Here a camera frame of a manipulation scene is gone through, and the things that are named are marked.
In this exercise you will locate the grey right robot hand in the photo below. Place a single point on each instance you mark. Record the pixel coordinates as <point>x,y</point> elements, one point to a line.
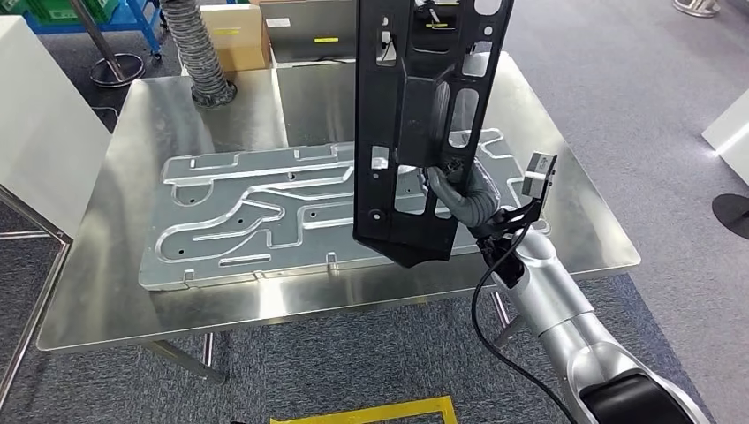
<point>468,210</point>

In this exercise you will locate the black plastic panel part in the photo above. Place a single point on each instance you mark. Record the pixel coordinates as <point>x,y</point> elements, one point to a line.
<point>374,105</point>

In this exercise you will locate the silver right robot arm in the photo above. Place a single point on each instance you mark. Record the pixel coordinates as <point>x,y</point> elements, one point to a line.
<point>550,292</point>

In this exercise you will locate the stainless steel workbench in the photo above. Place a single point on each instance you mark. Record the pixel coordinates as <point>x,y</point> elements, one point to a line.
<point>146,129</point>

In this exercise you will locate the yellow floor tape square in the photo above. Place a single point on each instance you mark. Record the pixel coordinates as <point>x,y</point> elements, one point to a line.
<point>363,414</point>

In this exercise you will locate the stamped sheet metal plate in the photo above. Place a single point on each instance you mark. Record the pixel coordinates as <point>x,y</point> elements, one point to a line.
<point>234,193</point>

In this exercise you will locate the grey laptop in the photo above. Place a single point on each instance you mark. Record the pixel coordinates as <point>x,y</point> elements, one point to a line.
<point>304,29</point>

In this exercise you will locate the black round-base stanchion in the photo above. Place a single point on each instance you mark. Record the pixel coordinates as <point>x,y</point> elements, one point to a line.
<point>734,216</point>

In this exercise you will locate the white box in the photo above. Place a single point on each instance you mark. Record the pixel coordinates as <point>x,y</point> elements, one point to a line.
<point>731,134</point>

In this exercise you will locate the brown cardboard box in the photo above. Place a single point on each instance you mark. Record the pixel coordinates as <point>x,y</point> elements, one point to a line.
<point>240,41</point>

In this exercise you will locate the silver stanchion base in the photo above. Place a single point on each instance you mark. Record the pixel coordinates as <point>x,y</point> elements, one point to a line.
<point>696,7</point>

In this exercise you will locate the silver round-base stanchion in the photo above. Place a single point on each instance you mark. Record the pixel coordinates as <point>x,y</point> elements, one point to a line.
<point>117,70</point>

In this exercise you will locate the blue metal cart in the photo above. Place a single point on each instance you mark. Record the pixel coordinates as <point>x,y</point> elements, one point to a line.
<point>140,17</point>

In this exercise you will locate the white panel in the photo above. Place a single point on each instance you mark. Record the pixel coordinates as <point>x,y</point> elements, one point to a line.
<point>47,129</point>

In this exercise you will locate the green plastic crate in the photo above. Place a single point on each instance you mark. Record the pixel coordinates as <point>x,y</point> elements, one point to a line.
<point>58,9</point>

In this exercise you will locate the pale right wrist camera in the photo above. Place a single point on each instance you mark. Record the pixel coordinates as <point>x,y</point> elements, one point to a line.
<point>538,175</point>

